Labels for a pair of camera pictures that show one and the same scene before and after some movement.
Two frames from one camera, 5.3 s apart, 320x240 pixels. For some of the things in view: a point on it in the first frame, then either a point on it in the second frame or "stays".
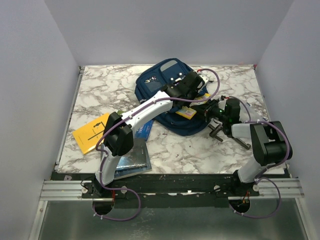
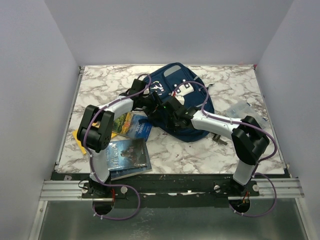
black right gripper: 208,108 -> 168,123
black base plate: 165,189 stays
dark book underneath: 120,173 stays
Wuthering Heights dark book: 136,157 stays
